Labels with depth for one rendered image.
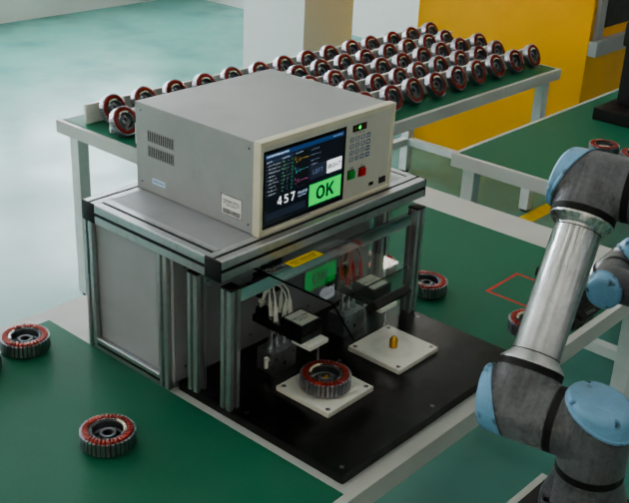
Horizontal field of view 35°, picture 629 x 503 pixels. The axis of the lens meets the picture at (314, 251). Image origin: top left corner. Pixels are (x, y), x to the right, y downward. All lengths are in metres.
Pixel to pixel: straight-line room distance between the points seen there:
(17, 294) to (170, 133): 2.24
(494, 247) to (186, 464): 1.34
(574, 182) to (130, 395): 1.04
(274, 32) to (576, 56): 1.81
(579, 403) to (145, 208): 1.02
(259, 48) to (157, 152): 4.12
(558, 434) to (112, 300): 1.07
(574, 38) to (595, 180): 3.81
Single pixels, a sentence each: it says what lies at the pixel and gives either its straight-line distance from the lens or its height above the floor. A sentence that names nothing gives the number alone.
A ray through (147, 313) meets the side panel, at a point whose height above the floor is 0.90.
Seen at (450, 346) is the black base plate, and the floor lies 0.77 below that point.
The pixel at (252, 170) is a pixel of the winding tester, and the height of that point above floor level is 1.26.
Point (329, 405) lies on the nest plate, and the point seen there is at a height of 0.78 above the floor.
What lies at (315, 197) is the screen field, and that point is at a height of 1.16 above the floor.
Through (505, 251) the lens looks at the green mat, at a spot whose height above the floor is 0.75.
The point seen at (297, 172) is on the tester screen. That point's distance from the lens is 2.10.
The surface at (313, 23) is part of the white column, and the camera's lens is 6.11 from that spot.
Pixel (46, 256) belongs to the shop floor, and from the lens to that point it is 4.65.
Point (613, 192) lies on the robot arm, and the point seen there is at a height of 1.35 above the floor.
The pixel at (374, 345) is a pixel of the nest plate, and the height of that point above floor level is 0.78.
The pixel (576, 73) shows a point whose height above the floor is 0.62.
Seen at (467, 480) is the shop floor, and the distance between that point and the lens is 3.29.
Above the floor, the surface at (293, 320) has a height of 0.92.
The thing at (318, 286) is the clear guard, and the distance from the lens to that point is 1.99.
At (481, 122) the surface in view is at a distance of 6.00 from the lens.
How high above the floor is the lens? 1.97
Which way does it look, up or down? 25 degrees down
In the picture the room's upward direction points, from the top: 3 degrees clockwise
